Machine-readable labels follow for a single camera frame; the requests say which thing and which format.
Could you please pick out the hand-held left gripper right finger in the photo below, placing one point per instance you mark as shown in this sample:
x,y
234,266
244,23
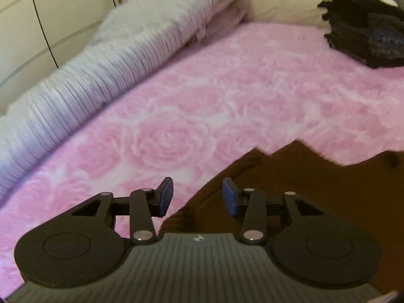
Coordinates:
x,y
230,197

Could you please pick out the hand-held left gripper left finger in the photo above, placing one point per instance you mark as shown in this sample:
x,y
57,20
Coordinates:
x,y
166,195

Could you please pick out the brown knit sweater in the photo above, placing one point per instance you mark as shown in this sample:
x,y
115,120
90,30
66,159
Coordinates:
x,y
299,189

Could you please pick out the black clothes pile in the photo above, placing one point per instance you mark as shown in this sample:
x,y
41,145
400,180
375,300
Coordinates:
x,y
363,28

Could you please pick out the pink floral bed blanket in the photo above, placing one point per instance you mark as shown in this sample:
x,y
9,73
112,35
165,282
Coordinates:
x,y
195,110

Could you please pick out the grey striped rolled quilt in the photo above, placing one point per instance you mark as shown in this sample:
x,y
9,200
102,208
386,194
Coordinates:
x,y
104,75

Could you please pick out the cream pillow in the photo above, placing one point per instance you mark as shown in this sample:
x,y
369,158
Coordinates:
x,y
284,0

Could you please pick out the cream panelled wardrobe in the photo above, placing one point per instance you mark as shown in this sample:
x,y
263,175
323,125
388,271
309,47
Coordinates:
x,y
56,15

